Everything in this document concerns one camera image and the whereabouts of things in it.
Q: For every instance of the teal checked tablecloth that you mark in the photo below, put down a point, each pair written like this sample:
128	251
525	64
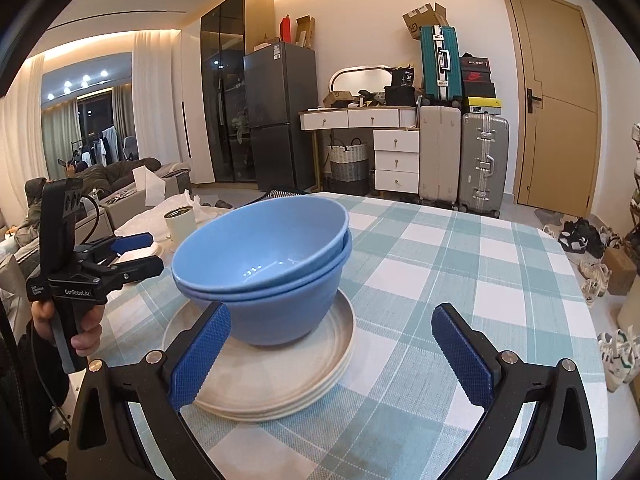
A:
399	411

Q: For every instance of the lower cream plates stack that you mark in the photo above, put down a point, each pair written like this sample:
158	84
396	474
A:
280	407

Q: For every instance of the white drawer unit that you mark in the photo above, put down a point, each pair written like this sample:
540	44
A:
396	160

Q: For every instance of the white crumpled paper towel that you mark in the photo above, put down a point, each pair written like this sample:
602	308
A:
156	222

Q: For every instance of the oval mirror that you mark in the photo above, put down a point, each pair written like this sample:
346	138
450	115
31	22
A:
373	79

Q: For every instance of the beige sneaker pair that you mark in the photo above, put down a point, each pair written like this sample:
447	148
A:
597	277

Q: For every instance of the teal suitcase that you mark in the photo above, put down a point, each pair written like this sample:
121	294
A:
441	65

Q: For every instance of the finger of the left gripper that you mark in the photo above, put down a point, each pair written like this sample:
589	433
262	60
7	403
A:
107	249
100	279

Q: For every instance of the small brown cardboard box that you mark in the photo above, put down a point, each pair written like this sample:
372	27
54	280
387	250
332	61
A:
622	269

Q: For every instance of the white dressing desk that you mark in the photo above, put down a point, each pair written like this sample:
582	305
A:
354	118

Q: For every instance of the black refrigerator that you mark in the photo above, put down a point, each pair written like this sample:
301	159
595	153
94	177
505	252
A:
280	83

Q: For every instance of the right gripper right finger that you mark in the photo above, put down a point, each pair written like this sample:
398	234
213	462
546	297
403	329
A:
559	442

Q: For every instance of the black glass cabinet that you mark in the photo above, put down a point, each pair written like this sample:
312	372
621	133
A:
229	33

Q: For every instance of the person's left hand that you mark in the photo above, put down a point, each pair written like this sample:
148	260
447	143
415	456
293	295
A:
89	329

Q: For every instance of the large cream plate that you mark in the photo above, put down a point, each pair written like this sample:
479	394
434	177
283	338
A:
285	364

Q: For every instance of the grey sofa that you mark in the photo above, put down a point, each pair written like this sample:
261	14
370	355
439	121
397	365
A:
114	211

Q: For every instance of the cream tumbler cup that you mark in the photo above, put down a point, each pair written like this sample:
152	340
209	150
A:
181	224

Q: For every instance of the silver aluminium suitcase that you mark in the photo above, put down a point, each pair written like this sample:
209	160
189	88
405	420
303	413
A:
484	156

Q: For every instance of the cardboard box atop suitcase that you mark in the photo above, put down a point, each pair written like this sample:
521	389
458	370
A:
427	15

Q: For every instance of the stack of shoe boxes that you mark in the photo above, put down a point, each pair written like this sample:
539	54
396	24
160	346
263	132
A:
479	91

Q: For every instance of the white trash bin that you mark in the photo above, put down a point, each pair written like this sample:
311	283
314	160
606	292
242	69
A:
629	316

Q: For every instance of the blue bowl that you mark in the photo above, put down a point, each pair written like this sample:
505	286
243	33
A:
271	320
261	245

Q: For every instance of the grey door mat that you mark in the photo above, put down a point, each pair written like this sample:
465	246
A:
549	217

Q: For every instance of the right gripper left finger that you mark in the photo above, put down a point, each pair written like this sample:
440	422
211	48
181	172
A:
105	442

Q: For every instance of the wooden door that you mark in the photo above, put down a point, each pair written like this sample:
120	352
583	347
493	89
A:
559	106

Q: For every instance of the white curtain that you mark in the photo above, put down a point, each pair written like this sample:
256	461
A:
153	94

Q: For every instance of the white green sneaker pair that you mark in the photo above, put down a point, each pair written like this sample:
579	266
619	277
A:
619	356

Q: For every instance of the black bag on desk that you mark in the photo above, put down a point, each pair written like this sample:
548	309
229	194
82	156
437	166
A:
400	96

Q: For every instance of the woven laundry basket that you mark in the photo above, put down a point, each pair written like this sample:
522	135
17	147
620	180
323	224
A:
349	165

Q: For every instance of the beige suitcase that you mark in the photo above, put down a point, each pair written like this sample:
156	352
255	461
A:
440	150

